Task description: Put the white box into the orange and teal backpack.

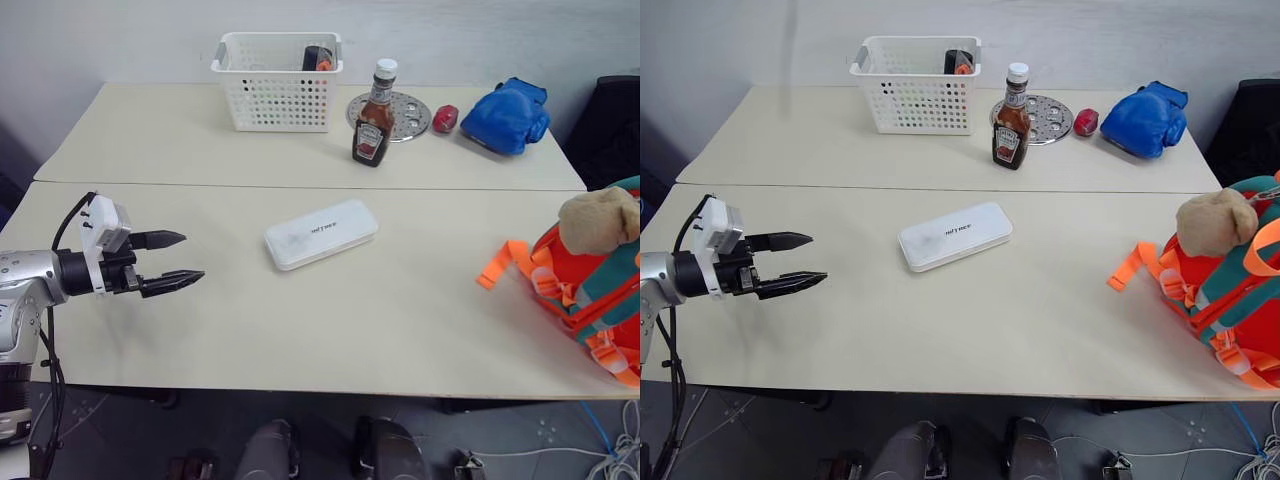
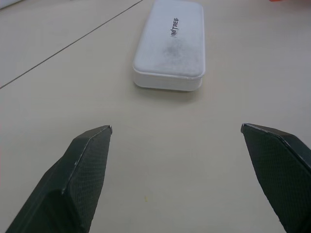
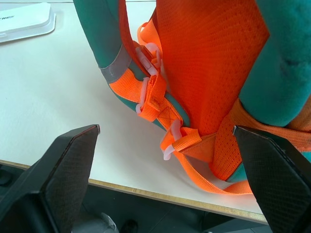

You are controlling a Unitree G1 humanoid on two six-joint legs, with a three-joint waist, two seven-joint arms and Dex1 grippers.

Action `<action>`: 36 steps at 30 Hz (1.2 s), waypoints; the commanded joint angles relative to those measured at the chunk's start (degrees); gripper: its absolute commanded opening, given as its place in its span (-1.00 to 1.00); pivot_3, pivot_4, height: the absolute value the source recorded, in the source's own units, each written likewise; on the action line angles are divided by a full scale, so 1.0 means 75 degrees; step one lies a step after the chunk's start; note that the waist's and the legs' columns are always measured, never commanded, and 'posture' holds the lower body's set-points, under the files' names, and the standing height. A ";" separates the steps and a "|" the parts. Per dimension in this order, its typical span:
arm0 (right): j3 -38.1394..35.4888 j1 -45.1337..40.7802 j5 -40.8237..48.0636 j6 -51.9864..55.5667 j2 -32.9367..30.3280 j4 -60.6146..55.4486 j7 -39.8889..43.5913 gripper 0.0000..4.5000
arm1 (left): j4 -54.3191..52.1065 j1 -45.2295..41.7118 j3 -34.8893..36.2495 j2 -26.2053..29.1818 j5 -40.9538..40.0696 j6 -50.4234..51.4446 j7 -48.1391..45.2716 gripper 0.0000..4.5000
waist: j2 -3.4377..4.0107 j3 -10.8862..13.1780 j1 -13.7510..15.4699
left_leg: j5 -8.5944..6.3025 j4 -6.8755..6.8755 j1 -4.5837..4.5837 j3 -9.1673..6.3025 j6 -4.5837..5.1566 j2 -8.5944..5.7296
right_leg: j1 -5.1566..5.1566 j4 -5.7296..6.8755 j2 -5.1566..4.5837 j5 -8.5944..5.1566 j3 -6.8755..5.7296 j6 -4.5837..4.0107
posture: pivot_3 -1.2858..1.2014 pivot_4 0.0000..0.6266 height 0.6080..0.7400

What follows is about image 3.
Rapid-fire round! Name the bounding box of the white plastic tray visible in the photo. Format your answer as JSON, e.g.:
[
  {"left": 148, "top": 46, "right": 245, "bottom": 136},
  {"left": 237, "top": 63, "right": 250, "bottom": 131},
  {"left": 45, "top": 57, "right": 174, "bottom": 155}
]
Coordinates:
[{"left": 0, "top": 2, "right": 57, "bottom": 44}]

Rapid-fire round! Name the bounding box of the silver robot body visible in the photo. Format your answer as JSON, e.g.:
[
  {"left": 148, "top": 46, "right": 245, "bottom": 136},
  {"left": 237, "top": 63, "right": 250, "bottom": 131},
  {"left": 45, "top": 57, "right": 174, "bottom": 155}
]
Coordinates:
[{"left": 71, "top": 210, "right": 120, "bottom": 233}]

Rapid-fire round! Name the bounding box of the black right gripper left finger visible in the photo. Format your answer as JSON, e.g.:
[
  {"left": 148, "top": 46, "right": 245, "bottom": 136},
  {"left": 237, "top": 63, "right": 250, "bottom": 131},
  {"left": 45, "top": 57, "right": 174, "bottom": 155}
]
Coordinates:
[{"left": 0, "top": 124, "right": 101, "bottom": 233}]

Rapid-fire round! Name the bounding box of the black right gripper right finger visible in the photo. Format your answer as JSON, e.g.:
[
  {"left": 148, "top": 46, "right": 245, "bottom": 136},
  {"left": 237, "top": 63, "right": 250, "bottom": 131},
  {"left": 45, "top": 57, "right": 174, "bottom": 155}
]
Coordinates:
[{"left": 232, "top": 125, "right": 311, "bottom": 233}]

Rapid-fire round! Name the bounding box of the orange and teal backpack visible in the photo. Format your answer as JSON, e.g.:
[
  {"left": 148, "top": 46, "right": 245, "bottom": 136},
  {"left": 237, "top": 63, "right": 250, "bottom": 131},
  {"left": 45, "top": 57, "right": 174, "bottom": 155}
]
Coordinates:
[{"left": 72, "top": 0, "right": 311, "bottom": 196}]

